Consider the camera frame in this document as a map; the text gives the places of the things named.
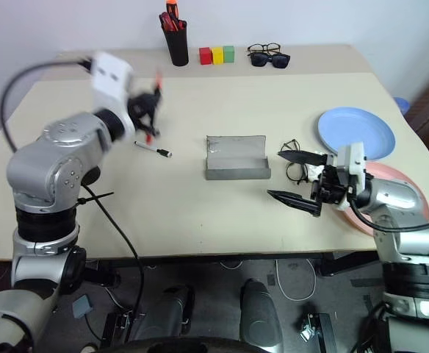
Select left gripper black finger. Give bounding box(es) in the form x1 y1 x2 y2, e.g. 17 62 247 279
139 115 162 138
148 84 165 108

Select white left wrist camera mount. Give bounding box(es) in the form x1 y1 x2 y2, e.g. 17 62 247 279
88 51 137 140

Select black metal floor bracket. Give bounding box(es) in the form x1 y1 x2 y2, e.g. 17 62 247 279
99 310 135 349
296 311 339 353

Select black cup with tools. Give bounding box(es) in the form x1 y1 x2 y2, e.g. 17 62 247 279
164 21 190 68

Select red handled tools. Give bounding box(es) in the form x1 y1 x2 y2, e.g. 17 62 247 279
158 11 188 33

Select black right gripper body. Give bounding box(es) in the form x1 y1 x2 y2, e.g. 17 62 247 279
310 164 351 207

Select grey glasses case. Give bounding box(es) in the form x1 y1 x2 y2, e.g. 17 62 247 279
204 134 273 182

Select black cable tie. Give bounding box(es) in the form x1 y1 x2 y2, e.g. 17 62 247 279
76 190 115 207

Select black table frame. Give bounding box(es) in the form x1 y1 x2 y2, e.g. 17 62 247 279
85 251 384 277

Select pink plate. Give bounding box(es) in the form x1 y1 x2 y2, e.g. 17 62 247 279
333 160 429 237

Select blue round container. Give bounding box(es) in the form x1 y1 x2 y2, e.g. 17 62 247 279
392 96 411 116

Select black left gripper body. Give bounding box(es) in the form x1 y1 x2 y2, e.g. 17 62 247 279
128 91 158 130

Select black sunglasses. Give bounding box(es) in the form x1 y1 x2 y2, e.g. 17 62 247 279
249 51 292 70

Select white floor cable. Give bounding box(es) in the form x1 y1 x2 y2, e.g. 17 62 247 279
274 258 318 303

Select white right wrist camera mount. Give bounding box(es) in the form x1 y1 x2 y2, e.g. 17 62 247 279
325 142 373 213

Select thin black frame glasses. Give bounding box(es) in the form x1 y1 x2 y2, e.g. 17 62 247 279
278 138 311 185

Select black marker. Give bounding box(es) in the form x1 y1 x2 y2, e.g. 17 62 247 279
133 140 173 159

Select orange black screwdriver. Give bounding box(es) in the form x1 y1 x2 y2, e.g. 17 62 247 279
166 0 181 21

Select brown frame clear glasses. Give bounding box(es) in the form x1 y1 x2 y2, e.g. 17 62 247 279
246 42 283 57

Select dark rounded shape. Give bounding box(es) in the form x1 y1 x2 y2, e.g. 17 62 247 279
239 278 286 345
140 284 196 342

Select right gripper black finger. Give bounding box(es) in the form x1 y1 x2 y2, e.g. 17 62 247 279
266 188 324 218
277 148 329 167

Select crumpled white cloth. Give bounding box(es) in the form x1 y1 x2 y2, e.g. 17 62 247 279
305 149 330 183

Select small grey blue box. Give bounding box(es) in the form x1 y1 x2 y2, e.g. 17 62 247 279
71 293 94 319

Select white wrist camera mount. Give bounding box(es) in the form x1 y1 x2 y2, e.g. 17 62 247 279
325 142 373 213
88 51 137 140

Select blue plate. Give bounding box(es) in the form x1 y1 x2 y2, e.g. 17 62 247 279
317 106 397 163

